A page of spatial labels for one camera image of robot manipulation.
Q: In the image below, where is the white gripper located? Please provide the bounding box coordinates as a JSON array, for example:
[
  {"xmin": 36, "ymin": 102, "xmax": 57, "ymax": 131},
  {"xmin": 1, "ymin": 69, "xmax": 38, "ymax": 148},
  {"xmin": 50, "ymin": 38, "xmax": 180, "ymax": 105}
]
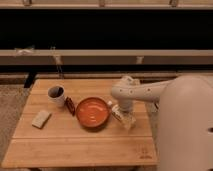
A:
[{"xmin": 118, "ymin": 100, "xmax": 136, "ymax": 124}]

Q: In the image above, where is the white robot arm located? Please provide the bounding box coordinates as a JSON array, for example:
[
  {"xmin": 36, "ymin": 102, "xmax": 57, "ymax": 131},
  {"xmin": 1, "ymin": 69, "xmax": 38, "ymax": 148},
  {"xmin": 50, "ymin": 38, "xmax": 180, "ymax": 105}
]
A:
[{"xmin": 111, "ymin": 75, "xmax": 213, "ymax": 171}]

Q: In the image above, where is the orange ceramic bowl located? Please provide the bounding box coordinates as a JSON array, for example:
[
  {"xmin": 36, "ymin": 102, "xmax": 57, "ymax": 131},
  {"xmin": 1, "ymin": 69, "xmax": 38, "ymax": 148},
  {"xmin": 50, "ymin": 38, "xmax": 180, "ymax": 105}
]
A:
[{"xmin": 75, "ymin": 97, "xmax": 110, "ymax": 128}]

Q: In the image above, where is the brown snack bar wrapper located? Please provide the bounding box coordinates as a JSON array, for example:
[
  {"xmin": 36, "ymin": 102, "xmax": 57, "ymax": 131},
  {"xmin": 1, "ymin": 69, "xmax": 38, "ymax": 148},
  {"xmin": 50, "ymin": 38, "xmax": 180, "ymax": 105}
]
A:
[{"xmin": 65, "ymin": 97, "xmax": 75, "ymax": 115}]

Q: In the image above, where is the wooden table board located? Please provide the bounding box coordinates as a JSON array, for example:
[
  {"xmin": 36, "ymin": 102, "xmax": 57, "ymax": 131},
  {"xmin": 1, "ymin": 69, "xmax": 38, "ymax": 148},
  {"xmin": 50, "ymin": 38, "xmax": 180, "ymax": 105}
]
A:
[{"xmin": 2, "ymin": 79, "xmax": 157, "ymax": 168}]

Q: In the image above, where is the white mug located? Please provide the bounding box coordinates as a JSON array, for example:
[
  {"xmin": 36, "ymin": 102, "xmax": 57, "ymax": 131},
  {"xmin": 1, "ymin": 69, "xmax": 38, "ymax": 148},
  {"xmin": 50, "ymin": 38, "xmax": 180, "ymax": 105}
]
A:
[{"xmin": 48, "ymin": 86, "xmax": 65, "ymax": 107}]

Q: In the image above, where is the beige sponge block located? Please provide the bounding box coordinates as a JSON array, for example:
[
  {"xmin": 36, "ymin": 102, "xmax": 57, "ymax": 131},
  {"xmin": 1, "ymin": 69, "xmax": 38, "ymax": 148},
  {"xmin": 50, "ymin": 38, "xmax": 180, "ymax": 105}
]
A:
[{"xmin": 32, "ymin": 110, "xmax": 51, "ymax": 129}]

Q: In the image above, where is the upper wooden shelf rail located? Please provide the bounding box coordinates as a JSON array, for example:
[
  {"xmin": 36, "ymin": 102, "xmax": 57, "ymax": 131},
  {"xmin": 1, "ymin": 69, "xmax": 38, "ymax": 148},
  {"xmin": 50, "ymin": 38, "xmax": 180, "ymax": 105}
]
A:
[{"xmin": 0, "ymin": 0, "xmax": 213, "ymax": 10}]

